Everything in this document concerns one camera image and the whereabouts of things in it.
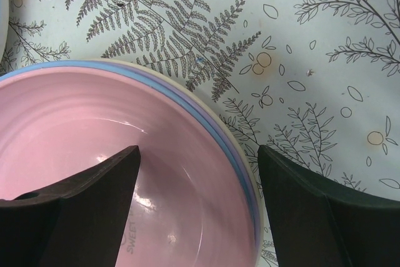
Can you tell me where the pink plate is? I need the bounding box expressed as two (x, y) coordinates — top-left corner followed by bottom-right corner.
(1, 66), (256, 266)

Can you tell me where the floral tablecloth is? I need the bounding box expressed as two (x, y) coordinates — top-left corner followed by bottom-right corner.
(1, 0), (399, 266)

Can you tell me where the cream plate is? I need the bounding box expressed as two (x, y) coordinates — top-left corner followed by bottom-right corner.
(94, 59), (264, 266)

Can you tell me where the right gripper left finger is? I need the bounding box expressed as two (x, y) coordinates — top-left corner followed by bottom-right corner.
(1, 146), (141, 266)

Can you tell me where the green plate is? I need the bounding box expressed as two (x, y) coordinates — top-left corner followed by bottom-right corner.
(0, 0), (9, 58)

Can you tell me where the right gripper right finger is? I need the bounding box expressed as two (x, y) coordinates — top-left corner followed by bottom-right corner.
(257, 145), (399, 266)

